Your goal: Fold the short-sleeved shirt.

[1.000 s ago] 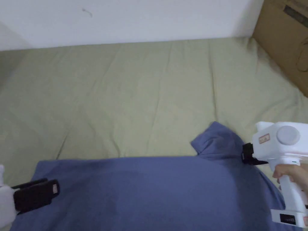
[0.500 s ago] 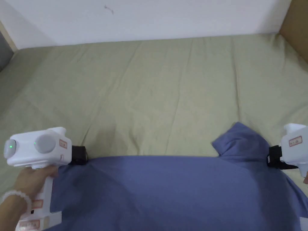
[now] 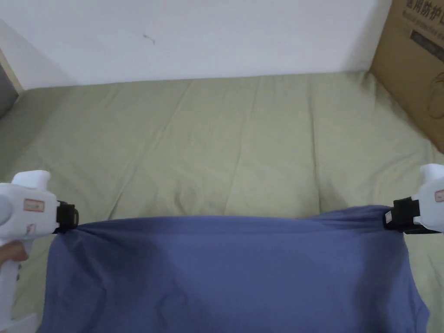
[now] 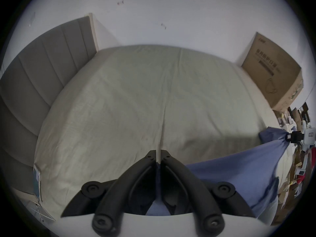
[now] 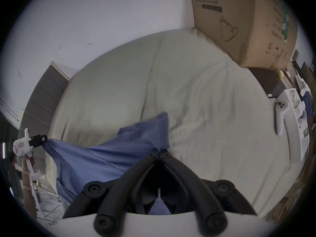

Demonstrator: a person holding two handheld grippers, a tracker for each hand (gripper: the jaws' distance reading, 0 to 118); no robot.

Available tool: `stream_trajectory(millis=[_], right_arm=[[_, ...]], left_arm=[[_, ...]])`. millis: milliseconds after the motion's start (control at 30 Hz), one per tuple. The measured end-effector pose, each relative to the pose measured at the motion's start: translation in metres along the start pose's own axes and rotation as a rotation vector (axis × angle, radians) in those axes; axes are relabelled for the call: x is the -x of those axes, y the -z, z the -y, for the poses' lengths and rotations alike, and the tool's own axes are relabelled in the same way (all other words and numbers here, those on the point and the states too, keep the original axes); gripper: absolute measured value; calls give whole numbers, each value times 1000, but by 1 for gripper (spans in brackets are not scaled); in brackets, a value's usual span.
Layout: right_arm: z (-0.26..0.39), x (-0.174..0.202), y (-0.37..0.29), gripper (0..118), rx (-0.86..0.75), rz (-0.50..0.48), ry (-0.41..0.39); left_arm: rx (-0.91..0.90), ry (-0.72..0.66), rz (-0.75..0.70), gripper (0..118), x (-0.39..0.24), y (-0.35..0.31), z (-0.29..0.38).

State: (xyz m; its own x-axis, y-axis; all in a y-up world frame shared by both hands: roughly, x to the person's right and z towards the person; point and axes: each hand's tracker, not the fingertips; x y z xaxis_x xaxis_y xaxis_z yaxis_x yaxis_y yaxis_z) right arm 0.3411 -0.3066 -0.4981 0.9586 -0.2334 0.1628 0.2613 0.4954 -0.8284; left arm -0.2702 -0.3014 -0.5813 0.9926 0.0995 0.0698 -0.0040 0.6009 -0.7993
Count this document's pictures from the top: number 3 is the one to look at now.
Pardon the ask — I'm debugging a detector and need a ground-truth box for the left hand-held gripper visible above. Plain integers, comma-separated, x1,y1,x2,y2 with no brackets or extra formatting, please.
0,170,83,333

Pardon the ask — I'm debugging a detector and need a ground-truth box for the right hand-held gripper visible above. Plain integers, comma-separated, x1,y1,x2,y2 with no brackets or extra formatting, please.
383,163,444,235

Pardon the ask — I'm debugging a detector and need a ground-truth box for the blue shirt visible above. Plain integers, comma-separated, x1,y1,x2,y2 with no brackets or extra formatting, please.
37,204,431,333

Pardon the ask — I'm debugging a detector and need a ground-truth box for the person's left hand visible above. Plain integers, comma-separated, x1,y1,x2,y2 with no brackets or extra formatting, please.
0,240,29,273

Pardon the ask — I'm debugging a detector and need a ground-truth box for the brown cardboard carton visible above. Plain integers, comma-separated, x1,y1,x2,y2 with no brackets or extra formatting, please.
369,0,444,154

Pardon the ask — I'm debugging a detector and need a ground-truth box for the bed with pale green sheet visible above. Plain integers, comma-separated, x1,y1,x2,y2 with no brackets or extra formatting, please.
0,70,444,333

